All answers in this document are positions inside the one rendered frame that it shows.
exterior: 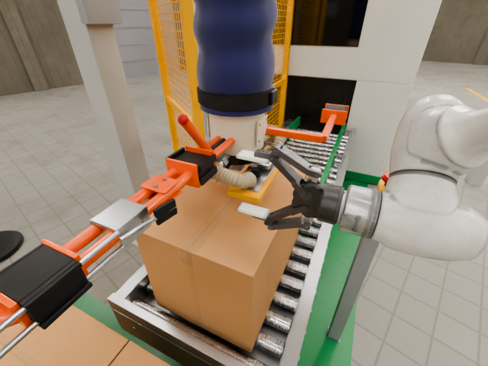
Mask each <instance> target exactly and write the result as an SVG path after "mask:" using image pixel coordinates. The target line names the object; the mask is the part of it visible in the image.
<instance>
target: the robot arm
mask: <svg viewBox="0 0 488 366"><path fill-rule="evenodd" d="M236 158H239V159H243V160H249V161H253V162H257V163H263V164H267V165H269V163H270V162H271V163H272V164H273V165H274V166H275V167H276V168H277V169H278V170H279V171H280V172H281V173H282V175H283V176H284V177H285V178H286V179H287V180H288V181H289V182H290V183H291V185H292V187H293V188H294V190H293V199H292V203H291V205H289V206H286V207H284V208H281V209H278V210H276V211H273V212H271V213H269V212H270V210H269V209H266V208H262V207H258V206H254V205H251V204H248V203H241V204H240V206H239V207H238V208H237V211H239V212H241V213H244V214H249V215H251V216H253V218H255V219H260V220H263V221H264V224H265V225H267V226H268V227H267V229H268V230H276V229H292V228H302V229H310V227H311V225H312V218H316V219H317V220H318V221H321V222H325V223H328V224H332V225H334V224H336V222H337V223H339V226H338V228H339V230H340V231H342V232H348V233H350V234H353V235H358V236H361V237H363V238H369V239H371V240H374V241H376V242H379V243H381V244H382V245H384V246H386V247H387V248H390V249H393V250H395V251H399V252H402V253H406V254H409V255H412V256H418V257H422V258H427V259H436V260H442V261H470V260H472V259H475V258H476V257H478V256H479V255H480V254H481V253H482V252H483V250H484V249H485V247H486V245H487V242H488V221H487V220H486V219H485V218H484V217H483V216H482V215H481V214H480V213H478V212H477V211H475V210H474V209H472V207H470V206H467V205H464V204H461V203H459V199H458V191H457V185H458V178H459V176H463V175H465V174H466V173H467V172H468V171H470V170H471V169H472V168H474V167H477V166H480V165H481V164H483V163H485V162H486V160H487V159H488V108H484V109H480V110H474V109H472V108H470V107H467V106H465V105H464V104H463V103H462V102H461V101H460V100H459V99H457V98H456V97H454V96H451V95H448V94H434V95H430V96H427V97H424V98H421V99H419V100H418V101H416V102H414V103H413V104H412V105H411V106H410V107H409V108H408V109H407V111H406V112H405V114H404V115H403V116H402V119H401V121H400V122H399V125H398V127H397V130H396V133H395V136H394V141H393V144H392V148H391V154H390V160H389V177H388V181H387V183H386V187H385V189H384V191H380V190H376V189H374V190H373V189H370V188H366V187H359V186H356V185H352V184H351V185H349V187H348V190H347V191H346V190H344V188H343V187H342V186H338V185H334V184H323V183H320V182H318V179H319V177H320V174H321V172H322V168H321V167H319V166H315V165H312V164H310V163H309V162H307V161H306V160H304V159H303V158H301V157H300V156H298V155H297V154H295V153H294V152H293V151H291V150H289V149H288V148H287V147H285V146H284V145H282V144H280V143H277V144H276V145H275V147H274V148H273V149H272V151H268V150H260V149H258V150H256V151H255V152H252V151H247V150H241V151H240V152H239V153H238V154H237V155H236ZM289 164H291V165H292V166H293V167H295V168H297V169H298V170H299V171H300V172H302V173H303V174H306V175H307V176H308V177H309V178H310V179H311V180H309V181H307V180H305V178H303V177H302V175H299V174H298V173H297V172H296V171H295V170H294V169H293V168H292V167H291V166H290V165H289ZM299 183H300V184H299ZM299 213H301V214H302V215H303V216H298V217H292V218H285V217H287V216H290V215H291V216H294V215H296V214H299ZM284 218H285V219H284Z"/></svg>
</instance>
